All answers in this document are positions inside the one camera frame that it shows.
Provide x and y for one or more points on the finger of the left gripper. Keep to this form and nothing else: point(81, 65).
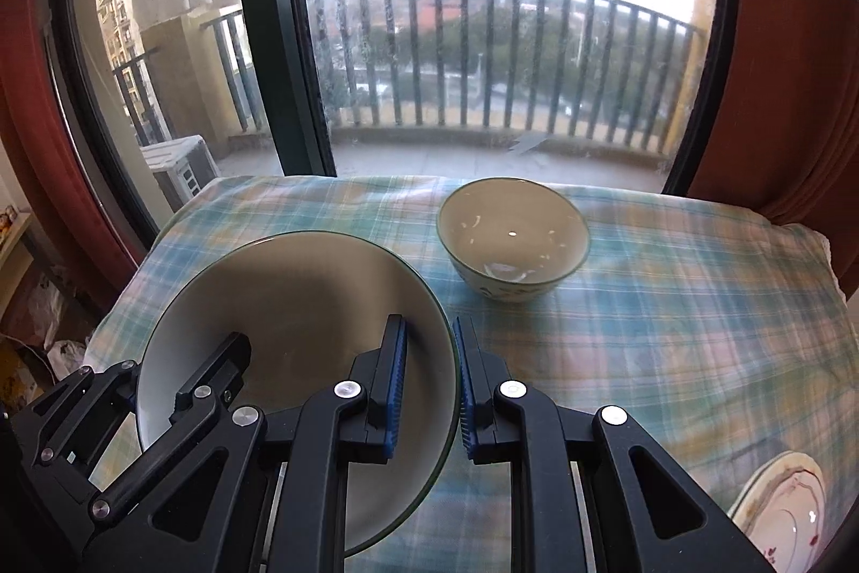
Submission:
point(197, 408)
point(77, 419)

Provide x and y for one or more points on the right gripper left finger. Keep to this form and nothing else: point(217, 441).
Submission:
point(284, 474)

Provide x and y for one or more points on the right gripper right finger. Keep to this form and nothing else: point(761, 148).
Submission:
point(589, 491)

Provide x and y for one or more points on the floral ceramic bowl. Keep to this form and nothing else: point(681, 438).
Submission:
point(309, 302)
point(512, 240)

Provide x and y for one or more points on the red patterned white plate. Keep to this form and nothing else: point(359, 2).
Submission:
point(788, 529)

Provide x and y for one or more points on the beaded yellow floral plate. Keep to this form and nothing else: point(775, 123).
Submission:
point(767, 477)

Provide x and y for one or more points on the left red curtain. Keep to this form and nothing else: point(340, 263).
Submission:
point(43, 160)

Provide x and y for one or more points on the red curtain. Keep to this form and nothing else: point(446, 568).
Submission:
point(784, 143)
point(43, 160)

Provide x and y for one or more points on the wooden side shelf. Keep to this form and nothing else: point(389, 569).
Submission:
point(15, 258)

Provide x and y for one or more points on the plaid tablecloth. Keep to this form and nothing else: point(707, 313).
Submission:
point(725, 336)

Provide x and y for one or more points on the white air conditioner unit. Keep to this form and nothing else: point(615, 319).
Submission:
point(181, 167)

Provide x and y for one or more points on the balcony railing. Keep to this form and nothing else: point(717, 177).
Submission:
point(603, 70)

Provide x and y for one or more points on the right red curtain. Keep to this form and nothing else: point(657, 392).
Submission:
point(784, 143)

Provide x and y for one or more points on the black window frame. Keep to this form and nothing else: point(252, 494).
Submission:
point(244, 78)

